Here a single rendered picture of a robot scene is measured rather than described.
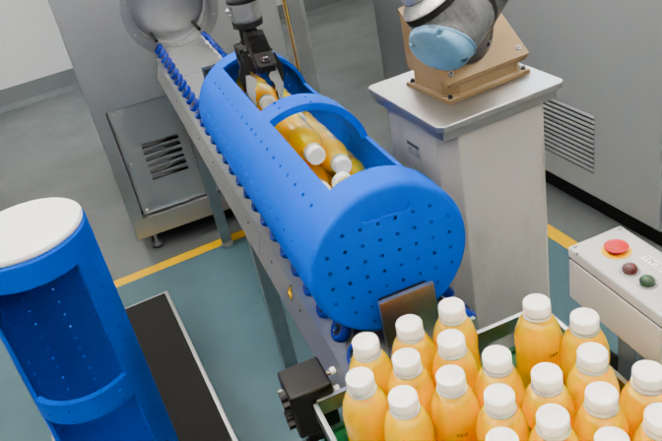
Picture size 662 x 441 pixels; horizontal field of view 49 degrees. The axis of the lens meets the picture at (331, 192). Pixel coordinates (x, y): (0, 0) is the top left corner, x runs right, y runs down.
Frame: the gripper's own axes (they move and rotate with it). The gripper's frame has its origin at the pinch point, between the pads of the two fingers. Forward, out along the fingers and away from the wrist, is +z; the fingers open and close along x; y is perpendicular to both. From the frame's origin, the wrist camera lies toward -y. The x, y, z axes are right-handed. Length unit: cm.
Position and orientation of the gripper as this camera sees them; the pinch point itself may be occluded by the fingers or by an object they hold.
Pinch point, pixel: (268, 102)
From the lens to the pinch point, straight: 174.9
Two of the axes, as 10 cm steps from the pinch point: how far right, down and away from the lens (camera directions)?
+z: 1.7, 8.6, 4.9
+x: -9.2, 3.2, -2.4
